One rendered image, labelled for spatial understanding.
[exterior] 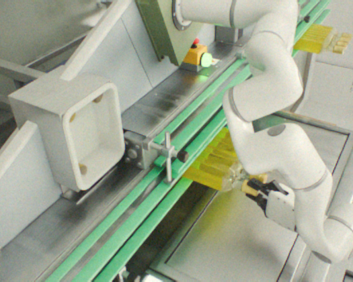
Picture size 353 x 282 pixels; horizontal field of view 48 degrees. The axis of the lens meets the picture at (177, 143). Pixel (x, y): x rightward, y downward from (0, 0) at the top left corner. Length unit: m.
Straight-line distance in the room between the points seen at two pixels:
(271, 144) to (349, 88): 6.74
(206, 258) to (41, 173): 0.49
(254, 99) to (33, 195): 0.55
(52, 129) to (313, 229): 0.58
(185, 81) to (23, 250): 0.69
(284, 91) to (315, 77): 6.75
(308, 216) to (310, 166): 0.11
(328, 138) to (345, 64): 5.73
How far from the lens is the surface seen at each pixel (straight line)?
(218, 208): 1.23
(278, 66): 0.79
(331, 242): 0.92
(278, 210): 1.06
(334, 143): 1.62
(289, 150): 0.78
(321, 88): 7.61
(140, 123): 1.09
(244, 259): 1.12
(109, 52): 1.04
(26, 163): 0.93
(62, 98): 0.89
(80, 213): 1.00
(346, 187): 1.39
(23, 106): 0.92
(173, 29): 1.14
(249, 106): 0.82
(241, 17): 1.07
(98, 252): 0.94
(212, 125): 1.23
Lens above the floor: 1.39
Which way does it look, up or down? 25 degrees down
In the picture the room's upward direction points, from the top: 109 degrees clockwise
